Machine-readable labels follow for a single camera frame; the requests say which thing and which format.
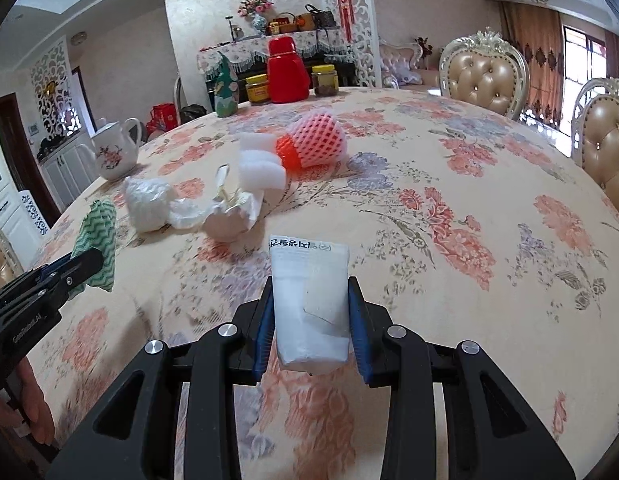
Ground white plastic bag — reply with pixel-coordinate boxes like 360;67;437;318
124;177;208;233

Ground torn paper cup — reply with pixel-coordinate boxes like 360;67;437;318
202;165;264;243

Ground white paper packet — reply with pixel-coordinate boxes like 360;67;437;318
269;235;349;375

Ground person's left hand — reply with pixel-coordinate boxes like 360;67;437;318
0;358;54;445

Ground left beige tufted chair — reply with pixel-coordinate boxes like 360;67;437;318
0;229;24;288

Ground beige tufted chair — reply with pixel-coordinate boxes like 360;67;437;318
0;229;24;288
571;77;619;214
439;28;531;120

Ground white cabinet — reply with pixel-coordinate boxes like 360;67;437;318
41;132;99;211

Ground white floral teapot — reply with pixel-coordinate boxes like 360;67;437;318
91;118;142;181

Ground red gift bag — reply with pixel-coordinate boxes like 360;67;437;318
146;102;179;134

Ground floral tablecloth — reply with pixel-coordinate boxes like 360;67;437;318
30;89;619;477

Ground teal ceramic vase bottle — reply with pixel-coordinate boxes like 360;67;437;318
214;53;239;118

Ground yellow label jar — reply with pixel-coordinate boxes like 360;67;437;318
245;74;270;105

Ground red thermos jug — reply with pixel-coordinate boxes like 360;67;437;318
267;36;309;104

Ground near beige tufted chair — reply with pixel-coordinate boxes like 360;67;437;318
571;77;619;214

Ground pink flower bouquet vase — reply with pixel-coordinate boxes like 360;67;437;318
236;0;274;35

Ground dark contents glass jar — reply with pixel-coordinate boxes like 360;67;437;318
311;64;339;98

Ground far beige tufted chair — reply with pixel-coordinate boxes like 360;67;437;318
439;28;531;120

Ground black piano with lace cover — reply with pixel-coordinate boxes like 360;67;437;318
198;28;356;117

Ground white ornate sofa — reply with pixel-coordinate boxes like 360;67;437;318
379;40;441;94

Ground black handbag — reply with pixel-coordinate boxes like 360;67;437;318
305;3;339;29

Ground brown curtains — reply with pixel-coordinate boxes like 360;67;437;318
498;1;564;129

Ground white carved screen panel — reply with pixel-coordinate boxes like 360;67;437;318
320;0;382;88

